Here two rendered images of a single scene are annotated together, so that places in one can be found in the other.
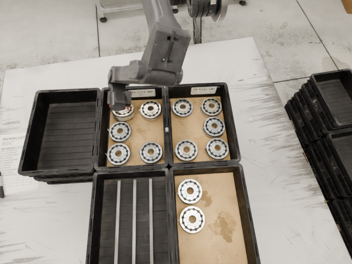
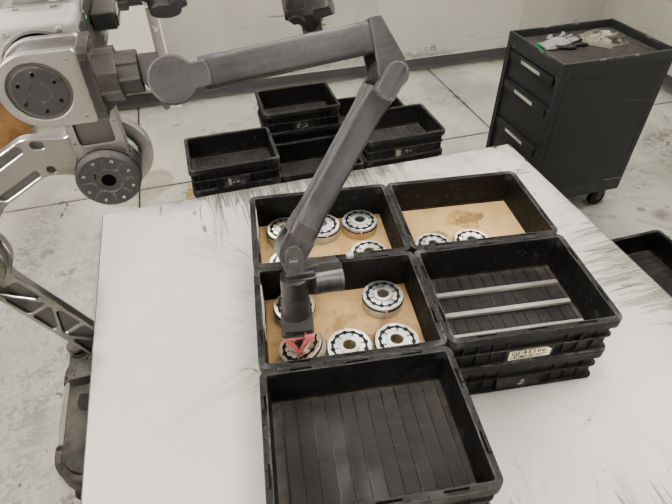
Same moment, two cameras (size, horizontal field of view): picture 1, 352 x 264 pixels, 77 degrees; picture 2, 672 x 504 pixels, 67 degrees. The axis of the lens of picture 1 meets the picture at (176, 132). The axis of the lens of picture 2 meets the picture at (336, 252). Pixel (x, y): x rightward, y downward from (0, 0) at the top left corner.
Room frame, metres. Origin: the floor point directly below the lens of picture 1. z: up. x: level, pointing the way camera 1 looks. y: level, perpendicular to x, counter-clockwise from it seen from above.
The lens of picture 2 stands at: (0.47, 0.97, 1.80)
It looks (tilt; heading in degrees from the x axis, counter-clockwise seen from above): 42 degrees down; 267
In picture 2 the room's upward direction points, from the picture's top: 1 degrees counter-clockwise
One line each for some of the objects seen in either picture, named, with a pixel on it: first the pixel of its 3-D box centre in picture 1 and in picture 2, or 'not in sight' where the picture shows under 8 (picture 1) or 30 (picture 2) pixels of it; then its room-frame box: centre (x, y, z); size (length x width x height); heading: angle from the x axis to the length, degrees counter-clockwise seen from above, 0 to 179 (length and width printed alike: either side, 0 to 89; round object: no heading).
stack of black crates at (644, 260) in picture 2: not in sight; (652, 286); (-0.91, -0.41, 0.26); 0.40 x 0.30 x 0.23; 102
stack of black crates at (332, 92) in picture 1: (323, 111); (237, 188); (0.83, -1.09, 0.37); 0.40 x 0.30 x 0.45; 13
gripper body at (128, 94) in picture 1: (118, 95); (296, 306); (0.52, 0.25, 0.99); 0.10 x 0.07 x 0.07; 95
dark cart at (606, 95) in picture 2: not in sight; (563, 124); (-0.89, -1.43, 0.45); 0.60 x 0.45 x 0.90; 13
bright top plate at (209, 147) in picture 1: (217, 148); (359, 220); (0.34, -0.19, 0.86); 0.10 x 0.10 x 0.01
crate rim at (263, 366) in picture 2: (132, 124); (344, 307); (0.42, 0.19, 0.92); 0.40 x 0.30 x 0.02; 5
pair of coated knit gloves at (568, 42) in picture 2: not in sight; (558, 40); (-0.76, -1.48, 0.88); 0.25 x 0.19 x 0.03; 13
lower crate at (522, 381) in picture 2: not in sight; (497, 328); (0.02, 0.16, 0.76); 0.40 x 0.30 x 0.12; 5
